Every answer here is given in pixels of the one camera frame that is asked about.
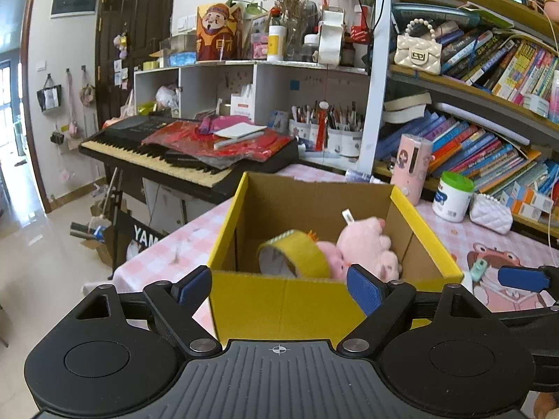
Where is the stack of thin picture books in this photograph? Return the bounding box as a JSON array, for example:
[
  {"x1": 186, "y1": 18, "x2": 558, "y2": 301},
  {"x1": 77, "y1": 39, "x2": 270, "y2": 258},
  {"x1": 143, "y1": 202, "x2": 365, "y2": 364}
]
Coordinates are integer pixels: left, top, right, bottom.
[{"x1": 376, "y1": 111, "x2": 559, "y2": 197}]

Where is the cream quilted handbag pearl handle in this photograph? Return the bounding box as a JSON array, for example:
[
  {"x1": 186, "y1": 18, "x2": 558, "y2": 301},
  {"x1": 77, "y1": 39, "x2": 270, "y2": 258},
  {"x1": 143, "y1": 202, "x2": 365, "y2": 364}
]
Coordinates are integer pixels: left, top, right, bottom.
[{"x1": 394, "y1": 18, "x2": 443, "y2": 75}]

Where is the yellow tape roll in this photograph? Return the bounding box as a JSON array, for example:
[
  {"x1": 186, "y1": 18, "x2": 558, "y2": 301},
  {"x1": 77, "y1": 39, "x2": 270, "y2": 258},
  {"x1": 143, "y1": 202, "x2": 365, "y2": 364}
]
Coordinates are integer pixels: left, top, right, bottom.
[{"x1": 256, "y1": 229, "x2": 333, "y2": 279}]

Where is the pile of slanted paperback books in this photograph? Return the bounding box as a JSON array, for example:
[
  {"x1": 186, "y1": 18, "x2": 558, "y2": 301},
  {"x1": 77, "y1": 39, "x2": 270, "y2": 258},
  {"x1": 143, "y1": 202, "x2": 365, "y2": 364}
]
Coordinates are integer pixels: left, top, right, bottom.
[{"x1": 437, "y1": 26, "x2": 559, "y2": 105}]

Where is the red tassel ornament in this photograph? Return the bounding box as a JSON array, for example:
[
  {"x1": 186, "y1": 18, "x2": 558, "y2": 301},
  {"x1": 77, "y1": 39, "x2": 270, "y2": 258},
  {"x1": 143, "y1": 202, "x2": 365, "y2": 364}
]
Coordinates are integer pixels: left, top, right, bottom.
[{"x1": 315, "y1": 101, "x2": 330, "y2": 151}]

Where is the dark wooden door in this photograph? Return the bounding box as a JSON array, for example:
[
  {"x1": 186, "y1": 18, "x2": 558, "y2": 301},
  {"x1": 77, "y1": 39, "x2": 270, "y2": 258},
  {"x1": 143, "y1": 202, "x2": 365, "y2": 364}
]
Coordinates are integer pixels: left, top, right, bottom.
[{"x1": 94, "y1": 0, "x2": 180, "y2": 127}]

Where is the pink hanging bag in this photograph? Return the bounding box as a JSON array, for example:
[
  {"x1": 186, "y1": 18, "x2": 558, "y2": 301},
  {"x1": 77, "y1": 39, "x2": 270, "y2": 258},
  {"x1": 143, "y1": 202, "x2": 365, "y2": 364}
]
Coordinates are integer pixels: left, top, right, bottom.
[{"x1": 79, "y1": 67, "x2": 97, "y2": 108}]

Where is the white carton red print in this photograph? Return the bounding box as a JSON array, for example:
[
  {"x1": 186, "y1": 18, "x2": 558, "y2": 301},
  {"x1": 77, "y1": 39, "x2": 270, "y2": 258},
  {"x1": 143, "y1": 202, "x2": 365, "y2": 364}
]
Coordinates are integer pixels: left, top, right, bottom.
[{"x1": 230, "y1": 93, "x2": 257, "y2": 120}]

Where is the large white tape roll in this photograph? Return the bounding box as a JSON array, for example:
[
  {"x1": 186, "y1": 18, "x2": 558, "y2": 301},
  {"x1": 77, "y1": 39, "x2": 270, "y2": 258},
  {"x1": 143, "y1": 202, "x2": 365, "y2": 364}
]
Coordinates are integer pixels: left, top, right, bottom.
[{"x1": 317, "y1": 6, "x2": 346, "y2": 66}]

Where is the small pink strap bag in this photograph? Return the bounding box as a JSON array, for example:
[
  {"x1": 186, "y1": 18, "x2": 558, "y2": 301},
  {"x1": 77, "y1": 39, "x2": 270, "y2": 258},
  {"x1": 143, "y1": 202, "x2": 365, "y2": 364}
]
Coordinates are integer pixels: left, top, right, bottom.
[{"x1": 65, "y1": 69, "x2": 81, "y2": 138}]

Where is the white brush cup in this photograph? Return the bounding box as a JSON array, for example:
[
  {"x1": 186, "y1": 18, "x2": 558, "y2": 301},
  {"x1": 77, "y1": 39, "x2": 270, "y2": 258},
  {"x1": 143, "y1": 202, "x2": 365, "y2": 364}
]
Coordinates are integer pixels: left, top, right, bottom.
[
  {"x1": 341, "y1": 104, "x2": 364, "y2": 159},
  {"x1": 288, "y1": 105, "x2": 313, "y2": 140},
  {"x1": 327, "y1": 105, "x2": 346, "y2": 155}
]

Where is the black electronic keyboard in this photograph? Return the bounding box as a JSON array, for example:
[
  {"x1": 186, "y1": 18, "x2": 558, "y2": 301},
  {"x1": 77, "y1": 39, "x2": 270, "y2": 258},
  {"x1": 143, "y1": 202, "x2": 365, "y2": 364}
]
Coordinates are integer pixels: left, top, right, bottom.
[{"x1": 79, "y1": 116, "x2": 300, "y2": 205}]

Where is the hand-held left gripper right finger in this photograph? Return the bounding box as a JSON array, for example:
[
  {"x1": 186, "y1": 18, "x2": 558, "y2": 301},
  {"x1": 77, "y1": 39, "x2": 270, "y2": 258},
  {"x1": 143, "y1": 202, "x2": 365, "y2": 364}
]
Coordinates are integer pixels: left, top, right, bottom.
[{"x1": 338, "y1": 264, "x2": 494, "y2": 357}]

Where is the wooden bookshelf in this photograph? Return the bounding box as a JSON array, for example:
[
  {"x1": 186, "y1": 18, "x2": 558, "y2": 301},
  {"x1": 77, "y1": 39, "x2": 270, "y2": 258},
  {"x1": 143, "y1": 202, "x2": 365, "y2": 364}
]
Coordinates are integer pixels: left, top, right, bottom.
[{"x1": 356, "y1": 0, "x2": 559, "y2": 241}]

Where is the crumpled white plastic bag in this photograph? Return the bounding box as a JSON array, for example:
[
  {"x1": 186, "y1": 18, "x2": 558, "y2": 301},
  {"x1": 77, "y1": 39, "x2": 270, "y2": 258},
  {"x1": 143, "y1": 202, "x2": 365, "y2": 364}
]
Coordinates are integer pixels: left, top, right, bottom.
[{"x1": 156, "y1": 86, "x2": 180, "y2": 112}]

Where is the clear jar white lid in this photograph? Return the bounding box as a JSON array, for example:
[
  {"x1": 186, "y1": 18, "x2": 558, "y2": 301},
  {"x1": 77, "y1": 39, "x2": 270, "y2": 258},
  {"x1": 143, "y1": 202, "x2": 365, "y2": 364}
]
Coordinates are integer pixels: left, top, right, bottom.
[{"x1": 301, "y1": 34, "x2": 321, "y2": 63}]

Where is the white wall panel box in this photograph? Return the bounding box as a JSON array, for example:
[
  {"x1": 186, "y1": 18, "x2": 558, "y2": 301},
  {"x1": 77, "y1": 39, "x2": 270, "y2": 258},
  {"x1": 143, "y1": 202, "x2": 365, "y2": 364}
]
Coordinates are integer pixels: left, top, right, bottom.
[{"x1": 50, "y1": 0, "x2": 97, "y2": 19}]

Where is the magenta cloth pouch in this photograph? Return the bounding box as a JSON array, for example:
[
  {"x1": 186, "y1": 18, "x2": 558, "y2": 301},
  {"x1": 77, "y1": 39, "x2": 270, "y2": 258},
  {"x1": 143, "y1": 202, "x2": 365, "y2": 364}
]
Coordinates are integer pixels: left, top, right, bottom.
[{"x1": 198, "y1": 116, "x2": 241, "y2": 136}]

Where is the white quilted pouch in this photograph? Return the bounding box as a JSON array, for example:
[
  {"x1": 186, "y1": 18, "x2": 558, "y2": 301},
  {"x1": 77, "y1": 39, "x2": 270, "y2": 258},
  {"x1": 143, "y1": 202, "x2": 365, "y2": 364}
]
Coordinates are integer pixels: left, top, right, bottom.
[{"x1": 469, "y1": 192, "x2": 514, "y2": 234}]

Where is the white notebook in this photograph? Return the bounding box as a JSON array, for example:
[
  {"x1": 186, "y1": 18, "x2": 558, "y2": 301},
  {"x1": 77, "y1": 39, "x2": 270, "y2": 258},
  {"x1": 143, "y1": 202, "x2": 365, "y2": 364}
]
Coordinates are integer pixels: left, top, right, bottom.
[{"x1": 213, "y1": 123, "x2": 268, "y2": 150}]

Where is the yellow cardboard box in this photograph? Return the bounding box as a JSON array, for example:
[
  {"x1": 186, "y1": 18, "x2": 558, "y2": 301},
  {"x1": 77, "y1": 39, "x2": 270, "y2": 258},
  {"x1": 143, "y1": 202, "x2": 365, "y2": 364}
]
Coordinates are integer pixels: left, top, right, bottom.
[{"x1": 207, "y1": 171, "x2": 464, "y2": 350}]

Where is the small pink box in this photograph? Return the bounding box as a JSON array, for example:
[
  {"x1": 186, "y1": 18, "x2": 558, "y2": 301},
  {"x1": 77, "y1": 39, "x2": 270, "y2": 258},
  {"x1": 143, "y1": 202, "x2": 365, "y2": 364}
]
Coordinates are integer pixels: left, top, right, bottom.
[{"x1": 252, "y1": 32, "x2": 270, "y2": 59}]

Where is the black keyboard stand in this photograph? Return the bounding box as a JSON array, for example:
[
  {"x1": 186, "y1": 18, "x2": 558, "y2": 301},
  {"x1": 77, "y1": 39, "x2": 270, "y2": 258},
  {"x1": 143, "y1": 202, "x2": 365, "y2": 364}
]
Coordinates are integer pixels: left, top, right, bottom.
[{"x1": 98, "y1": 170, "x2": 184, "y2": 280}]

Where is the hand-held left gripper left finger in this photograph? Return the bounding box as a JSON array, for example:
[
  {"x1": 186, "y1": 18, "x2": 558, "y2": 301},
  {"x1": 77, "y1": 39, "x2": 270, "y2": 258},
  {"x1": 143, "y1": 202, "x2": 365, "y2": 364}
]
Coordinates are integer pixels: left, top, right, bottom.
[{"x1": 65, "y1": 265, "x2": 223, "y2": 357}]

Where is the fortune god paper box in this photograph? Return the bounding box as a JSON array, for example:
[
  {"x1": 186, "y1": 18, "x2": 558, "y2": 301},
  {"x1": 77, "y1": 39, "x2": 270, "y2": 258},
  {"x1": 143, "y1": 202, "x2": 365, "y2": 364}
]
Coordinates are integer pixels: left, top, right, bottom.
[{"x1": 196, "y1": 3, "x2": 243, "y2": 62}]

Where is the white cubby shelf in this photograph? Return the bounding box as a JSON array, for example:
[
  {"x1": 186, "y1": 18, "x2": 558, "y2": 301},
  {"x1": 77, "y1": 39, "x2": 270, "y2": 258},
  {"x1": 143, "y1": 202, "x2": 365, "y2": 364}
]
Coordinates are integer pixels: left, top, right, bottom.
[{"x1": 133, "y1": 60, "x2": 372, "y2": 171}]

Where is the white bottle yellow label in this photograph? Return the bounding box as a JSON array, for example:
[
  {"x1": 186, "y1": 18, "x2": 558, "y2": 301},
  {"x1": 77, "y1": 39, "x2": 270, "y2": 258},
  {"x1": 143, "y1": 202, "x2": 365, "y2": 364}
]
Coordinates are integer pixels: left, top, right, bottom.
[{"x1": 266, "y1": 25, "x2": 286, "y2": 63}]

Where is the clear hanging tote bag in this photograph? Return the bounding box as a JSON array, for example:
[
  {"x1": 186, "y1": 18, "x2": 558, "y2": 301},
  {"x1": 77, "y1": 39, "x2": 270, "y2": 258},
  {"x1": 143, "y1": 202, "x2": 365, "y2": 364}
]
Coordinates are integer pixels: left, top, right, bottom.
[{"x1": 37, "y1": 73, "x2": 63, "y2": 115}]

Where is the white jar green lid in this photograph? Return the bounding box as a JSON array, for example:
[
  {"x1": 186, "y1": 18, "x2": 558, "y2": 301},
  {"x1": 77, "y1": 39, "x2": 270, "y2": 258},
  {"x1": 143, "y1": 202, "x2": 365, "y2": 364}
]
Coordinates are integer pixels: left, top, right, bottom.
[{"x1": 432, "y1": 171, "x2": 475, "y2": 223}]

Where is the thick cream-edged book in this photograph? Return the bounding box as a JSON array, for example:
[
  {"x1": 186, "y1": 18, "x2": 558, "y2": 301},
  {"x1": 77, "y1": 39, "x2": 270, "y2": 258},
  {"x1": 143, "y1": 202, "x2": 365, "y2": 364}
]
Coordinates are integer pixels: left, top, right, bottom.
[{"x1": 383, "y1": 91, "x2": 433, "y2": 124}]

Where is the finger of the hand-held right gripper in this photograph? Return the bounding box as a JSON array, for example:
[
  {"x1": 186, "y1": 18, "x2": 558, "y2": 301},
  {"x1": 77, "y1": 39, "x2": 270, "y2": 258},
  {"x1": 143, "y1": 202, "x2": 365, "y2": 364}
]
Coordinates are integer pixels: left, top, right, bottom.
[
  {"x1": 495, "y1": 302, "x2": 559, "y2": 331},
  {"x1": 497, "y1": 264, "x2": 559, "y2": 294}
]

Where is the red patterned cloth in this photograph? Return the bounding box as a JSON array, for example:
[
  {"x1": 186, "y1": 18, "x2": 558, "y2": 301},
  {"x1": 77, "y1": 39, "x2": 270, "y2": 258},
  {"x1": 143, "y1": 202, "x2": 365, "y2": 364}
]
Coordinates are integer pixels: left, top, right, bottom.
[{"x1": 142, "y1": 120, "x2": 289, "y2": 171}]

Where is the blue tissue pack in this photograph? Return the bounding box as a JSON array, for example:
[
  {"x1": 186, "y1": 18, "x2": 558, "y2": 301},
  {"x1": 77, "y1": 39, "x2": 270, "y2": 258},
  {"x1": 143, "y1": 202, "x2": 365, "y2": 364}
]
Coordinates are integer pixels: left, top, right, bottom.
[{"x1": 168, "y1": 51, "x2": 198, "y2": 68}]

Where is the pink pig plush toy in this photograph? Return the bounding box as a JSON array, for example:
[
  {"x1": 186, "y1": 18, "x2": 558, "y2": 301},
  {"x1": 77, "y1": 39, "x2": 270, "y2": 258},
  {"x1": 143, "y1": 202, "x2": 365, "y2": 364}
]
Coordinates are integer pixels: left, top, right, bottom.
[{"x1": 314, "y1": 210, "x2": 400, "y2": 282}]

